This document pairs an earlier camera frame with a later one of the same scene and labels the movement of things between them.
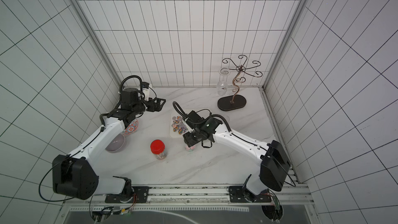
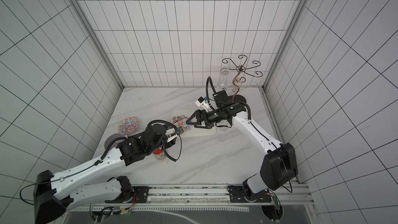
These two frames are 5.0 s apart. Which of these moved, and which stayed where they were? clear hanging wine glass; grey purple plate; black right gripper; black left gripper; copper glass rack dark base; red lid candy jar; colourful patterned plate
Moved: black left gripper; black right gripper
Stayed: grey purple plate; copper glass rack dark base; colourful patterned plate; red lid candy jar; clear hanging wine glass
